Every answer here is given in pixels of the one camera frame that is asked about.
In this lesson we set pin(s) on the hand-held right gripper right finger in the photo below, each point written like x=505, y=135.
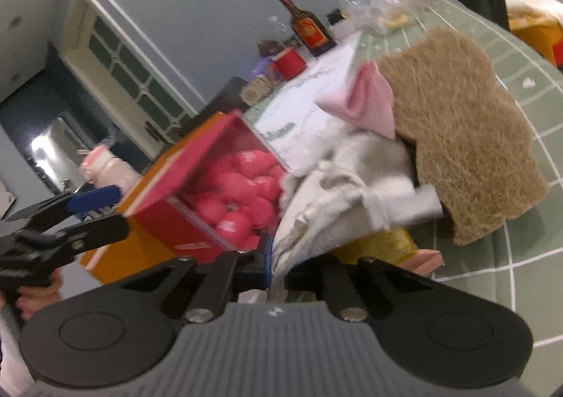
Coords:
x=335, y=288

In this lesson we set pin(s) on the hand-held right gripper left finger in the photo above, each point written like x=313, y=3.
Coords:
x=224, y=274

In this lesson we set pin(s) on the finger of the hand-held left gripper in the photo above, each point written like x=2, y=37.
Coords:
x=94, y=200
x=96, y=232

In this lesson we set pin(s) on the orange cardboard box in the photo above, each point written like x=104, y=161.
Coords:
x=145, y=243

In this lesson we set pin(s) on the yellow cloth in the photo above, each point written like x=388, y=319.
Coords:
x=378, y=247

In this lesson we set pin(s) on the cream white cloth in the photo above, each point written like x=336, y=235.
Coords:
x=343, y=194

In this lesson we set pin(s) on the brown loofah pad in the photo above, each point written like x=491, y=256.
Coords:
x=462, y=128

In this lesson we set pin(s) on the person's left hand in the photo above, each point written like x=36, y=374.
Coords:
x=42, y=293

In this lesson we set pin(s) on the pink water bottle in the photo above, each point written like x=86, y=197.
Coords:
x=110, y=170

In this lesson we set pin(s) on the red box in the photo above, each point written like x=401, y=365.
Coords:
x=176, y=177

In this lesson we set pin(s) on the pink sponge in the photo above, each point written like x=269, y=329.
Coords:
x=423, y=262

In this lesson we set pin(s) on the glass panel door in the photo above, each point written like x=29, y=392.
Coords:
x=127, y=67

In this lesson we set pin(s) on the small wooden radio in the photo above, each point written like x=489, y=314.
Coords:
x=256, y=91

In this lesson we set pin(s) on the pink cloth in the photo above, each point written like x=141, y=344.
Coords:
x=369, y=102

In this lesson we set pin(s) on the purple pouch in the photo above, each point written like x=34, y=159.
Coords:
x=263, y=67

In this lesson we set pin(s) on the red mug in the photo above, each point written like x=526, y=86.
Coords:
x=290, y=63

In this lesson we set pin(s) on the brown figurine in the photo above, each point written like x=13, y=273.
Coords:
x=269, y=47

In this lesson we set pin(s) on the white box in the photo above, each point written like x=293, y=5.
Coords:
x=346, y=29

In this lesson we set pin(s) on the brown liquor bottle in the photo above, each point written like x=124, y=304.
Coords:
x=310, y=29

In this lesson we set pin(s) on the black jar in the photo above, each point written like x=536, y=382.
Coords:
x=334, y=17

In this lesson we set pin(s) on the small orange box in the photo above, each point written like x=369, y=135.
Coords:
x=534, y=34

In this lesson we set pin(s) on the wall mirror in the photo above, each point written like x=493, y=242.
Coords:
x=57, y=142

